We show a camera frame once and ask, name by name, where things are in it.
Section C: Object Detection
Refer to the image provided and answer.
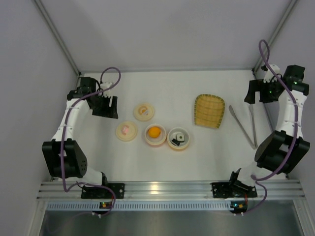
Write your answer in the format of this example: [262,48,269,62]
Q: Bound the cream lid pink label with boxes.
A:
[115,121,138,142]

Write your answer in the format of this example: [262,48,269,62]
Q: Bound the orange fruit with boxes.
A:
[148,126,161,138]

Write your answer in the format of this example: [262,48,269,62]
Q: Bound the metal tongs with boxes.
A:
[228,104,258,149]

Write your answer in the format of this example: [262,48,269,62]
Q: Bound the salmon sushi roll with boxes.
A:
[171,139,180,146]

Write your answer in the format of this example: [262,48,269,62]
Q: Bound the green sushi roll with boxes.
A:
[176,133,185,143]

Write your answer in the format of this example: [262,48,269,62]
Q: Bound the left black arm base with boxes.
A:
[81,183,125,199]

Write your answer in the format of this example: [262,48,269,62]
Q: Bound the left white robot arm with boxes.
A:
[42,77,118,186]

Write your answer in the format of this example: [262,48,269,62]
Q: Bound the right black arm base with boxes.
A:
[211,182,257,199]

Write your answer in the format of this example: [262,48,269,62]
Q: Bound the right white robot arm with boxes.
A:
[228,64,310,192]

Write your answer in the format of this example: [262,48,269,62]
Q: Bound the cream lid orange label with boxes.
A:
[133,103,155,121]

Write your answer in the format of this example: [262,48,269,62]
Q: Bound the pink bottom bowl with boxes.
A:
[144,124,167,147]

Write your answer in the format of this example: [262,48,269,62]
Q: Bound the woven bamboo tray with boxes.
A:
[194,94,225,129]

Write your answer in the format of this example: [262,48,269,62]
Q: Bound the orange bottom bowl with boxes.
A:
[167,127,190,151]

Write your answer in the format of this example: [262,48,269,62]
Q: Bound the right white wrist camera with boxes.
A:
[261,63,283,83]

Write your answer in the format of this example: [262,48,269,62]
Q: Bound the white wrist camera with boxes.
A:
[261,63,283,83]
[100,82,114,97]

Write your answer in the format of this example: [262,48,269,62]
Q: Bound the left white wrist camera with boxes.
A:
[100,82,114,97]

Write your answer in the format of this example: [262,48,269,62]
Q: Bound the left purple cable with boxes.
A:
[60,67,122,217]

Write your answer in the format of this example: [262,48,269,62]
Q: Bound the purple cable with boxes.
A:
[60,67,122,217]
[242,39,300,216]

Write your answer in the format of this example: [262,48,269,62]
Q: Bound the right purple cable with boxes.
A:
[242,39,300,216]

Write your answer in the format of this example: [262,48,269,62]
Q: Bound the aluminium front rail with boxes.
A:
[36,179,305,201]

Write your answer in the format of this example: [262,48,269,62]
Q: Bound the slotted cable duct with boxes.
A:
[46,201,234,211]

